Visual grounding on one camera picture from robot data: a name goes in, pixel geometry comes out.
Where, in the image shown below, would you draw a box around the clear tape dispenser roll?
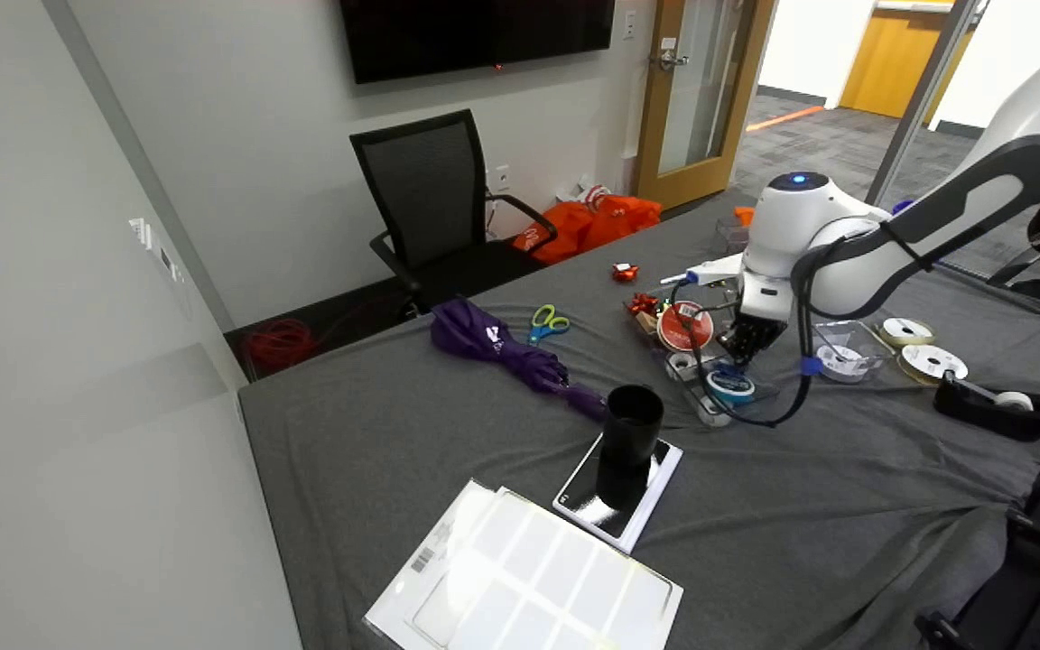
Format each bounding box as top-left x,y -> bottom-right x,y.
661,349 -> 704,385

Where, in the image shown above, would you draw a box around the black box with white border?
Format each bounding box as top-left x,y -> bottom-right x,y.
550,428 -> 686,557

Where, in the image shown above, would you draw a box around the white wall switch plate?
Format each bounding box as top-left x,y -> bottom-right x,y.
126,213 -> 181,289

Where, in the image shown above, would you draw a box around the black wall television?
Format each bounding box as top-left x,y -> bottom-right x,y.
336,0 -> 618,85

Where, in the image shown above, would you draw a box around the clear box holding ribbon spool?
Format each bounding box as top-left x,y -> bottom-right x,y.
803,315 -> 892,385

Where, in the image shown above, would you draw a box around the flat white ribbon spool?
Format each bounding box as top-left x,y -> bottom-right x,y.
876,315 -> 934,355
894,339 -> 975,385

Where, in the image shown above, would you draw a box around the white label sheet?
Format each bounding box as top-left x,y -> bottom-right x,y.
361,475 -> 686,650

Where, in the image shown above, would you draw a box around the red gift bow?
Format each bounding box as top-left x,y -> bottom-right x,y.
624,289 -> 664,326

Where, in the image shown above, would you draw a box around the red ribbon spool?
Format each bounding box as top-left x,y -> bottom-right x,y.
653,301 -> 717,357

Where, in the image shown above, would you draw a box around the orange plastic bag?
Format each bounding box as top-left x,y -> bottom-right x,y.
513,186 -> 668,272

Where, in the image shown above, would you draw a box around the red cable coil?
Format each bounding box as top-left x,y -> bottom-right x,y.
242,318 -> 325,378

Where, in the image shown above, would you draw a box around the wooden door with glass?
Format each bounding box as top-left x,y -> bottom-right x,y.
632,0 -> 780,209

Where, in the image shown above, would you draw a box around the black mesh office chair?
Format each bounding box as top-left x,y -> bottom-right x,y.
346,103 -> 561,322

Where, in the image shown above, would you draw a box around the teal Ice Breakers mint tin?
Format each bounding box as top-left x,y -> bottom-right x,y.
704,365 -> 762,407

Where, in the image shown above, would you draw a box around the clear plastic tape tray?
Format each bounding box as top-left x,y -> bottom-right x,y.
657,302 -> 780,433

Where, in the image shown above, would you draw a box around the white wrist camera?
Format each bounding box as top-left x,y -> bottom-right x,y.
661,254 -> 750,292

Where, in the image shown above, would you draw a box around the small green blue scissors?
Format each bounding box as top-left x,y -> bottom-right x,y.
526,301 -> 574,347

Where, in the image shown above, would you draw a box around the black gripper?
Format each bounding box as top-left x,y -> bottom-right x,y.
722,309 -> 791,360

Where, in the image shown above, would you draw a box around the black mug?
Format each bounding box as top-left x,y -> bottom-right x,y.
593,381 -> 668,514

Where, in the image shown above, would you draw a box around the white ribbon spool in box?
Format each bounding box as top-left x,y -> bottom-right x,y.
813,339 -> 866,378

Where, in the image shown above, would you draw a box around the black desk tape dispenser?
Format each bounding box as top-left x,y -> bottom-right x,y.
930,371 -> 1040,446

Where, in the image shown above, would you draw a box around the yellow hallway door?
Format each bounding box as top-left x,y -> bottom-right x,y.
836,5 -> 959,121

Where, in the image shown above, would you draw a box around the grey tablecloth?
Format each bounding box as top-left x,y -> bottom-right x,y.
237,191 -> 1040,650

